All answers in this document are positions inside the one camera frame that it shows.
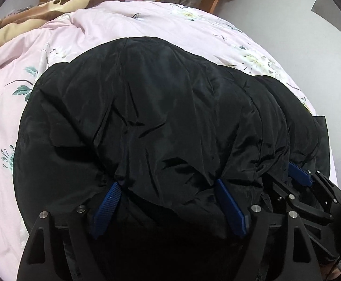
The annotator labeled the black puffer jacket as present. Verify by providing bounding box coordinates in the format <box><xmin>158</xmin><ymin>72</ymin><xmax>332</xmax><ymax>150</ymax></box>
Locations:
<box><xmin>13</xmin><ymin>37</ymin><xmax>330</xmax><ymax>280</ymax></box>

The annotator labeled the pink floral quilt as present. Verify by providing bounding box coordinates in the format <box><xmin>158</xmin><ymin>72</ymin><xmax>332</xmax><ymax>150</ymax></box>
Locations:
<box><xmin>0</xmin><ymin>0</ymin><xmax>339</xmax><ymax>270</ymax></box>

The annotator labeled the brown beige fleece blanket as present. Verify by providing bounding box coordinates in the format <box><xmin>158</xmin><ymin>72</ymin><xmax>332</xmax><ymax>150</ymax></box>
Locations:
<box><xmin>0</xmin><ymin>0</ymin><xmax>113</xmax><ymax>47</ymax></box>

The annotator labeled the grey square wall panel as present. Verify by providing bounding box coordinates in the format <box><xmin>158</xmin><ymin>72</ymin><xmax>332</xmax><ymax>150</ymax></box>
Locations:
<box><xmin>311</xmin><ymin>0</ymin><xmax>341</xmax><ymax>32</ymax></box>

